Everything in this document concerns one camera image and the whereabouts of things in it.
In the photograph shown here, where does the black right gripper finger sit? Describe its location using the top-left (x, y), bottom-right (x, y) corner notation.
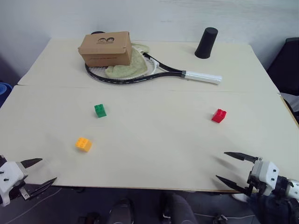
top-left (215, 175), bottom-right (253, 196)
top-left (223, 151), bottom-right (259, 164)

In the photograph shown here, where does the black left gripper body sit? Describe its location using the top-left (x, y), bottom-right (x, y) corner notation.
top-left (7, 178), bottom-right (31, 201)

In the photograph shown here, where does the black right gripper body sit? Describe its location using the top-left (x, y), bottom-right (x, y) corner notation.
top-left (247, 160), bottom-right (266, 194)

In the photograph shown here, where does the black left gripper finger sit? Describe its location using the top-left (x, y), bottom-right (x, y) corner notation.
top-left (27, 177), bottom-right (57, 199)
top-left (20, 158), bottom-right (43, 169)

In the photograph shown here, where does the red toy brick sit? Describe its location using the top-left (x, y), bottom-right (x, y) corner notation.
top-left (211, 108), bottom-right (228, 123)

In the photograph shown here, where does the orange toy brick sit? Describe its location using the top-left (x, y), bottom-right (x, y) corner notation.
top-left (74, 137), bottom-right (93, 153)

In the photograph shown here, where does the dark rounded shape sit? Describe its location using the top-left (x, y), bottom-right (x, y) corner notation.
top-left (107, 197), bottom-right (135, 224)
top-left (160, 192), bottom-right (197, 224)

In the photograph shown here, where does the blue container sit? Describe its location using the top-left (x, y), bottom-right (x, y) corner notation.
top-left (0, 82), bottom-right (13, 106)

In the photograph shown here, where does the green toy brick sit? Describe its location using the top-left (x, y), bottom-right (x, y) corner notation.
top-left (93, 103), bottom-right (107, 119)

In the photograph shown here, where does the black chair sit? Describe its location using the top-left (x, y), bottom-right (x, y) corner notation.
top-left (266, 37), bottom-right (299, 94)

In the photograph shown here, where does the black and white tennis racket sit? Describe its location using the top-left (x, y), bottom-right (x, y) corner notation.
top-left (84, 45), bottom-right (223, 86)

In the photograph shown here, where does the black upturned cup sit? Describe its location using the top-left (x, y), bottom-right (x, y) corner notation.
top-left (194, 27), bottom-right (218, 60)

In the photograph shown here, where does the brown cardboard box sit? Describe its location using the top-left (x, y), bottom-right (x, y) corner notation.
top-left (77, 31), bottom-right (134, 67)

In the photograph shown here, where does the pale green towel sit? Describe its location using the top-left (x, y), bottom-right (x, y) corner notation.
top-left (105, 42), bottom-right (151, 79)

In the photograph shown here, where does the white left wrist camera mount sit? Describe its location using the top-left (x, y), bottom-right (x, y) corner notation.
top-left (0, 161), bottom-right (29, 207)

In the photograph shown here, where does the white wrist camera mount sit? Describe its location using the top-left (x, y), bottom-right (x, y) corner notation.
top-left (0, 161), bottom-right (29, 207)
top-left (252, 160), bottom-right (280, 196)

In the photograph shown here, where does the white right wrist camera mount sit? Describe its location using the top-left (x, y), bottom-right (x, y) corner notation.
top-left (252, 160), bottom-right (280, 196)

